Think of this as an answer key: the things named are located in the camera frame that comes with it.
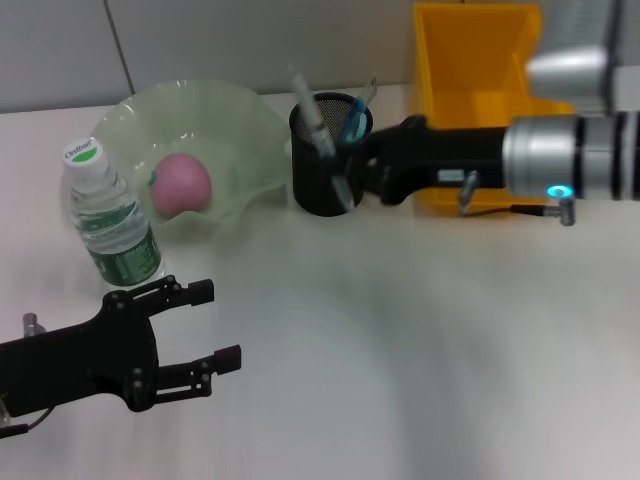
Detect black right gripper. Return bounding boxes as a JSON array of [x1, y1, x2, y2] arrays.
[[345, 113, 509, 207]]

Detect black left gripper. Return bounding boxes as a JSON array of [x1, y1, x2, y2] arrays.
[[0, 275, 243, 417]]

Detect blue scissors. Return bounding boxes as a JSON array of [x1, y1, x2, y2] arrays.
[[333, 97, 374, 147]]

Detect transparent plastic ruler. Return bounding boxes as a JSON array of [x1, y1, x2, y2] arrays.
[[358, 75, 380, 109]]

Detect green label water bottle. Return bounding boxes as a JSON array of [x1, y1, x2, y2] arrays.
[[62, 137, 166, 291]]

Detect pink peach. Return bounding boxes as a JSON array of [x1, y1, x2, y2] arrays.
[[149, 153, 213, 217]]

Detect black mesh pen holder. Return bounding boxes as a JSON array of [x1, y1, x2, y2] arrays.
[[288, 92, 374, 218]]

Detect silver ballpoint pen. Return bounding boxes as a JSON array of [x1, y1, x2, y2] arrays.
[[287, 63, 357, 209]]

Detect pale green glass fruit plate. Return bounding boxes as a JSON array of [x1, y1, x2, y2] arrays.
[[92, 78, 292, 230]]

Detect yellow plastic storage bin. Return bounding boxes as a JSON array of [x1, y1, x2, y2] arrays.
[[412, 2, 576, 217]]

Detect dark left gripper cable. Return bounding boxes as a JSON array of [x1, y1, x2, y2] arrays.
[[0, 312, 57, 440]]

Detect grey right gripper cable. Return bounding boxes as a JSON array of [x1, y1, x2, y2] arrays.
[[457, 169, 576, 228]]

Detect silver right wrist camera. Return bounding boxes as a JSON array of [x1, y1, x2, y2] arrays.
[[526, 0, 623, 110]]

